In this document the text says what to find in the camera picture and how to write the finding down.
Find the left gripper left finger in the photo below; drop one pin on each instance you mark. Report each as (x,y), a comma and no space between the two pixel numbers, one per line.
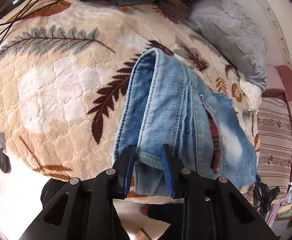
(124,167)

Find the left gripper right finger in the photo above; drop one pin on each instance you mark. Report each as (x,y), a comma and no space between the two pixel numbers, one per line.
(172,167)

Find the light blue denim pants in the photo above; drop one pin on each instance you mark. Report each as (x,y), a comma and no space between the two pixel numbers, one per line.
(168,104)

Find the white patterned pillow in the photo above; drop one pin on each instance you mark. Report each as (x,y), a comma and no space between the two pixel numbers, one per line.
(252,94)

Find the striped floral bedspread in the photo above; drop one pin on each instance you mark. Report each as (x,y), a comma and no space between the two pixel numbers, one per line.
(270,131)

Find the beige leaf pattern blanket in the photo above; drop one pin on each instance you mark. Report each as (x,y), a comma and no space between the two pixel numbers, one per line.
(65,67)

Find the grey quilted pillow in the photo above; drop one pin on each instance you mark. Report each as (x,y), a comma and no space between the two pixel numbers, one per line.
(227,26)

